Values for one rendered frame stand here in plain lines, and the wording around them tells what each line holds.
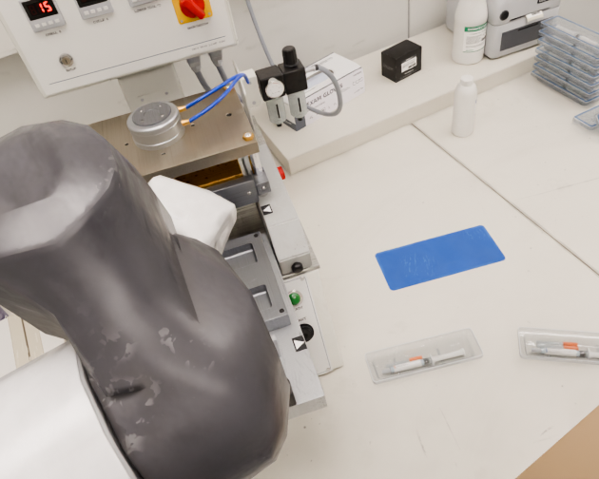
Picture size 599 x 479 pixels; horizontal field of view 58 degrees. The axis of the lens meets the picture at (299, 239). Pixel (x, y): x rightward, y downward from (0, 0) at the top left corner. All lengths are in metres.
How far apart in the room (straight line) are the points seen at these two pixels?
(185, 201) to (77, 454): 0.20
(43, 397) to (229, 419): 0.07
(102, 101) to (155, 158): 0.61
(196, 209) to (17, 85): 1.04
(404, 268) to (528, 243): 0.24
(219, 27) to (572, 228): 0.76
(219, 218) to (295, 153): 0.92
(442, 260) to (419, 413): 0.32
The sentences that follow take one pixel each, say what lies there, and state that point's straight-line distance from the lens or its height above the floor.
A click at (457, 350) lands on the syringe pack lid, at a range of 0.93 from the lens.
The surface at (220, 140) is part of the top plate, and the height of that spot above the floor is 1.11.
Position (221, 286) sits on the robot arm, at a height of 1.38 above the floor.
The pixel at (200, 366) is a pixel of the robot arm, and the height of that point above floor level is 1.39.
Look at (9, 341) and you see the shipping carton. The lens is 1.08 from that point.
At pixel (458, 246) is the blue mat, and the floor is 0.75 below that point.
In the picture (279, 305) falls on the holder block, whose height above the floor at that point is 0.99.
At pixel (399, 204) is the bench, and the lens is 1.18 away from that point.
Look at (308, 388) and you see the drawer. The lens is 0.68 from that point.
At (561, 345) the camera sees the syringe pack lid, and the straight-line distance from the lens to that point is 0.97.
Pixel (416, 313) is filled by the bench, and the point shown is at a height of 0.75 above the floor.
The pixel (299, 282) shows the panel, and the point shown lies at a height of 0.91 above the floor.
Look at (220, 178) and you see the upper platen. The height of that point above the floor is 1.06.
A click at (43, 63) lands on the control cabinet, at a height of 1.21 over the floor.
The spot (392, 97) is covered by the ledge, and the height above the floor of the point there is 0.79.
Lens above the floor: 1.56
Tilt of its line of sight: 46 degrees down
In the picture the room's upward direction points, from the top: 12 degrees counter-clockwise
